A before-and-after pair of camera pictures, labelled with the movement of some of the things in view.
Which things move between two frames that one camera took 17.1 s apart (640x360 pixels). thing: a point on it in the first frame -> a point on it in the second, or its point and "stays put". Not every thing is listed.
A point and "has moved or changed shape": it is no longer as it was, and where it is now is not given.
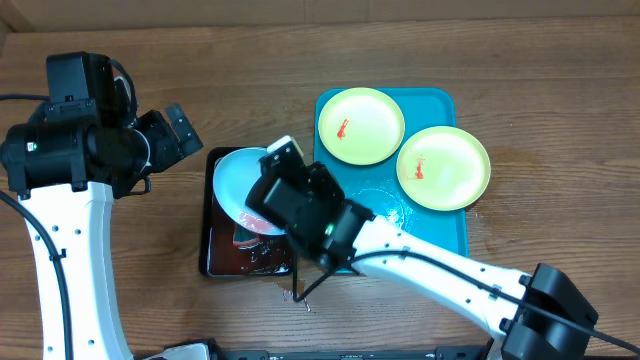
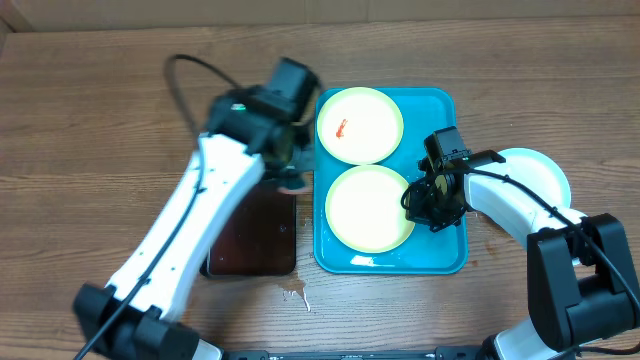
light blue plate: x=234 y=174 has moved or changed shape
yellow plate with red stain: x=361 y=126 stays put
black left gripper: x=169 y=148 -> x=306 y=163
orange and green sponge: x=242 y=238 has moved or changed shape
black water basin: x=229 y=250 stays put
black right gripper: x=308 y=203 -> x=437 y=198
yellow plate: x=443 y=168 has moved or changed shape
